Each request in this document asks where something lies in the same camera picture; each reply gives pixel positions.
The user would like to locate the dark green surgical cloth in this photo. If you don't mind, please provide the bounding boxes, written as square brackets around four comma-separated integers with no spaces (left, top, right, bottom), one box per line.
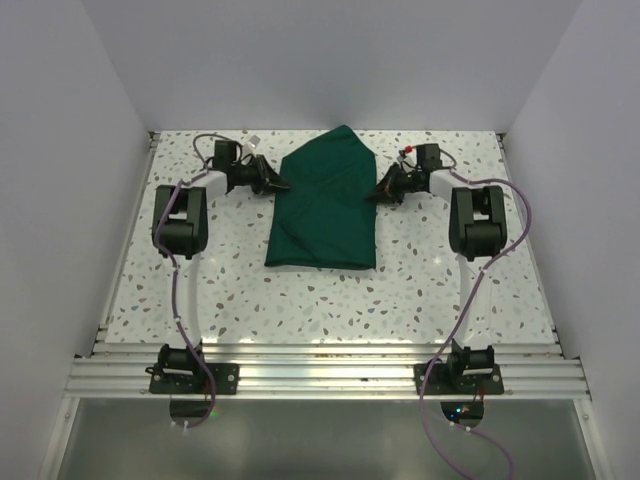
[265,125,377,270]

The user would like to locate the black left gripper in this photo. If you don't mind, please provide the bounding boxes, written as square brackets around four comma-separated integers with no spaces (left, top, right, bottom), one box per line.
[232,154,290,196]

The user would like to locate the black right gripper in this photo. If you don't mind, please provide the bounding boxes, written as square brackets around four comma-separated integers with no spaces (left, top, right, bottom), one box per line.
[365,163,423,206]

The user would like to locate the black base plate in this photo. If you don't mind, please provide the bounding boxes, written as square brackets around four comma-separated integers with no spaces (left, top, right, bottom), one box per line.
[413,363,505,396]
[145,363,240,395]

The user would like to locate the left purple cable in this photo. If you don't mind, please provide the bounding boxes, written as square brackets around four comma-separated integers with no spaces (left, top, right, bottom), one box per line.
[152,133,219,431]

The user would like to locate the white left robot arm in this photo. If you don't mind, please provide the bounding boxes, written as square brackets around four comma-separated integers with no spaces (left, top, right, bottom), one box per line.
[147,134,290,394]

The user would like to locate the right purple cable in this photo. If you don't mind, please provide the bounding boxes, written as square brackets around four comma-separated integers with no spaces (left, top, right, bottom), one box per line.
[417,149,534,480]

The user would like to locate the aluminium rail frame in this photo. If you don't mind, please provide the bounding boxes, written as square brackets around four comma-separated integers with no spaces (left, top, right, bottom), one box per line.
[41,130,608,479]

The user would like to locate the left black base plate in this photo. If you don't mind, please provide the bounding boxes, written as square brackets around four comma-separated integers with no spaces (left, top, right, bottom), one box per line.
[145,363,240,395]

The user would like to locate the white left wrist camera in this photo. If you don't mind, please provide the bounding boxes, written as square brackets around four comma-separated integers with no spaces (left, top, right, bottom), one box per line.
[241,135,261,158]

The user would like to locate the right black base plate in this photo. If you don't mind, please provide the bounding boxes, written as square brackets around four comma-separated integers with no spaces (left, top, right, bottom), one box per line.
[413,363,505,396]

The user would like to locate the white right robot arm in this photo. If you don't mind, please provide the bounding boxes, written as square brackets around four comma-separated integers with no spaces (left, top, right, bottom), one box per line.
[367,143,508,394]

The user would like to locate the purple cable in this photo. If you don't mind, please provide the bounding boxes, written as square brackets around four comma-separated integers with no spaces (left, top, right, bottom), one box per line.
[152,133,219,431]
[417,149,534,480]

